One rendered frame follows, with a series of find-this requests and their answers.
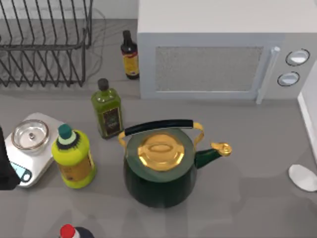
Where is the green olive oil bottle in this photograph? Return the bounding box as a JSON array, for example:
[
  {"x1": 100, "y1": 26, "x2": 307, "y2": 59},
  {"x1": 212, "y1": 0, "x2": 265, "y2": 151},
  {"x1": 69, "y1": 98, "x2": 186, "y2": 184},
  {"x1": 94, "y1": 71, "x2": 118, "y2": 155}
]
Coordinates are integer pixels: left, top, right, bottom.
[{"x1": 91, "y1": 78, "x2": 124, "y2": 139}]

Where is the dark green and gold kettle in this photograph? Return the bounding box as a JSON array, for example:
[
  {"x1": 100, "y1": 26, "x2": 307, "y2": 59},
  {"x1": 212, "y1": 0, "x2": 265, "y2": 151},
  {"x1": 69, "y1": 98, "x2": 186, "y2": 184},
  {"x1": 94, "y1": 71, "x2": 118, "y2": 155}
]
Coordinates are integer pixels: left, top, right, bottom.
[{"x1": 117, "y1": 119, "x2": 233, "y2": 209}]

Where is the dark brown sauce bottle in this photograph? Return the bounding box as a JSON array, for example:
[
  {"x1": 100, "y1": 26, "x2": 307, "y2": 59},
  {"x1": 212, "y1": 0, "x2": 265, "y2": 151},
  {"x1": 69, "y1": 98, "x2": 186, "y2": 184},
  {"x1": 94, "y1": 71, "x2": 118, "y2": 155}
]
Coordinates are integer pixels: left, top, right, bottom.
[{"x1": 120, "y1": 30, "x2": 140, "y2": 80}]

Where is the yellow green bottle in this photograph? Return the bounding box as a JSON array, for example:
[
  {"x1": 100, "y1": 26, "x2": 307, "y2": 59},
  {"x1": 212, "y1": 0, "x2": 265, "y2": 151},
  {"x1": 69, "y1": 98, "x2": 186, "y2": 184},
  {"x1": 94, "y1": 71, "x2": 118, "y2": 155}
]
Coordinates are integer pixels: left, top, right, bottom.
[{"x1": 51, "y1": 124, "x2": 97, "y2": 189}]

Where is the pale microwave oven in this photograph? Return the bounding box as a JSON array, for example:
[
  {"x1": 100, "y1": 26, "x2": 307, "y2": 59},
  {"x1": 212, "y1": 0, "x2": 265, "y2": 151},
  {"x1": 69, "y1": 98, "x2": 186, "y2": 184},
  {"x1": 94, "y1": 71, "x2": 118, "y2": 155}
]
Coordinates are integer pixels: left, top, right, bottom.
[{"x1": 137, "y1": 0, "x2": 317, "y2": 105}]

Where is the white kitchen scale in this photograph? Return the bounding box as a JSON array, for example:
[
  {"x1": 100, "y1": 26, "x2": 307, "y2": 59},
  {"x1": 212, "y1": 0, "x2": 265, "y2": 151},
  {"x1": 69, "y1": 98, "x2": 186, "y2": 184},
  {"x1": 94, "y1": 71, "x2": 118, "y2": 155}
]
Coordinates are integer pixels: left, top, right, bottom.
[{"x1": 4, "y1": 112, "x2": 67, "y2": 188}]

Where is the small microwave knob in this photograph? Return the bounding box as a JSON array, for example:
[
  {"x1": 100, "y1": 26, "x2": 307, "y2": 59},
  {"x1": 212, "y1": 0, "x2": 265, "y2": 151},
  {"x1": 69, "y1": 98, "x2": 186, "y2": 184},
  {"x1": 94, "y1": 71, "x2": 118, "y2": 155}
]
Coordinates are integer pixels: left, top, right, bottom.
[{"x1": 277, "y1": 71, "x2": 301, "y2": 87}]

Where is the dark bottle with red cap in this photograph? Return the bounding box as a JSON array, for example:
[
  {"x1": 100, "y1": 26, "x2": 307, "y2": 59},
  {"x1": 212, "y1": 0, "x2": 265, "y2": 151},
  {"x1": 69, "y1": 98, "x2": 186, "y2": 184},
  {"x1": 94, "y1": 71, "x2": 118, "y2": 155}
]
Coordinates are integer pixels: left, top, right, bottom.
[{"x1": 59, "y1": 224, "x2": 96, "y2": 238}]

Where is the large microwave knob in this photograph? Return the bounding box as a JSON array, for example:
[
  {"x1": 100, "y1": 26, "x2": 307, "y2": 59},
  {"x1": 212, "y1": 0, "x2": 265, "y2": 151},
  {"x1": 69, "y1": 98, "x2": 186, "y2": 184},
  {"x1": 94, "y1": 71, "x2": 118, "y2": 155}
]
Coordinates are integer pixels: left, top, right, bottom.
[{"x1": 285, "y1": 49, "x2": 311, "y2": 66}]

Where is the white rounded object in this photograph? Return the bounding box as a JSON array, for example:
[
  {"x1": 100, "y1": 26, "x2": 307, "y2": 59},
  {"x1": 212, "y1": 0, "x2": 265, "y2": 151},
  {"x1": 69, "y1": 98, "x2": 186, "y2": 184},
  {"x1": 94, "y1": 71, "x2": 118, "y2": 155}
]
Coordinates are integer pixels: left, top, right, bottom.
[{"x1": 288, "y1": 164, "x2": 317, "y2": 192}]

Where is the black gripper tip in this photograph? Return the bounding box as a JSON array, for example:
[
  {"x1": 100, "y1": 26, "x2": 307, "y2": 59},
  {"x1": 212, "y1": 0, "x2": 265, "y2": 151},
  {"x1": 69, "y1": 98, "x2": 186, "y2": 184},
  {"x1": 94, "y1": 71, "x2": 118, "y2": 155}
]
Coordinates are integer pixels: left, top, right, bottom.
[{"x1": 0, "y1": 126, "x2": 20, "y2": 191}]

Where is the microwave door handle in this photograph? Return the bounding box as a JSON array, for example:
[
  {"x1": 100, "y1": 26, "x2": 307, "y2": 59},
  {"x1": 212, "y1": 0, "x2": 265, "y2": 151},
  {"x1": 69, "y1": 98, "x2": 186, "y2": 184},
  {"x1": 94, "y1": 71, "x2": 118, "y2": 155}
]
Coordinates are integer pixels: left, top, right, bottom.
[{"x1": 256, "y1": 46, "x2": 281, "y2": 105}]

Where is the black wire dish rack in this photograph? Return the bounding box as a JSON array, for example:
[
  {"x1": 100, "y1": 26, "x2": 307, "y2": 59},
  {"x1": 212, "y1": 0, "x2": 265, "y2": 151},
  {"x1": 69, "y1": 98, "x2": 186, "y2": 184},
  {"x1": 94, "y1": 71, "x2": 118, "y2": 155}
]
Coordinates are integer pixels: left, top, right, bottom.
[{"x1": 0, "y1": 0, "x2": 94, "y2": 88}]

